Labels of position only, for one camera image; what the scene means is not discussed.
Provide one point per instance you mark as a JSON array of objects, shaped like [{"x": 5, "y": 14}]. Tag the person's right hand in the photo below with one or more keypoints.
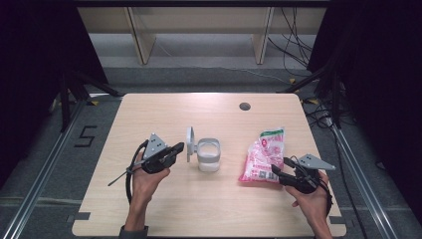
[{"x": 315, "y": 202}]

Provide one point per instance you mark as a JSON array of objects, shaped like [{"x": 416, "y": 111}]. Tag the black curtain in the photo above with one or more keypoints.
[
  {"x": 40, "y": 49},
  {"x": 381, "y": 66}
]

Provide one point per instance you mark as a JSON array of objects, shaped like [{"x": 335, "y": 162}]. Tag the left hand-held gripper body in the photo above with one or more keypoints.
[{"x": 154, "y": 147}]

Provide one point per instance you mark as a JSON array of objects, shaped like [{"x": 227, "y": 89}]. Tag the person's left hand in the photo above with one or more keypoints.
[{"x": 144, "y": 186}]

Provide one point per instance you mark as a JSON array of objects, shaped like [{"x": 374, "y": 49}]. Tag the light wooden desk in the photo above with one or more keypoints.
[{"x": 199, "y": 20}]

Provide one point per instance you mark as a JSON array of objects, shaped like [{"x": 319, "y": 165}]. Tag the clear red-printed plastic bag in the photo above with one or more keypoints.
[{"x": 263, "y": 156}]

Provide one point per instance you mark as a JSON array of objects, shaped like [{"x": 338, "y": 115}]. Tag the clear container with white lid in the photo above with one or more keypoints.
[{"x": 208, "y": 154}]

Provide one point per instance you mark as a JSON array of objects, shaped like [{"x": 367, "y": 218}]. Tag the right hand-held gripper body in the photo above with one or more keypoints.
[{"x": 305, "y": 181}]

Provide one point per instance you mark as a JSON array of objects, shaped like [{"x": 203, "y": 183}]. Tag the black stand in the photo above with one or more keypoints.
[
  {"x": 74, "y": 86},
  {"x": 333, "y": 86}
]

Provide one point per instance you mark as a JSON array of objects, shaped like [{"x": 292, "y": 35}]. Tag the aluminium floor rail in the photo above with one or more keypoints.
[
  {"x": 361, "y": 176},
  {"x": 46, "y": 166}
]

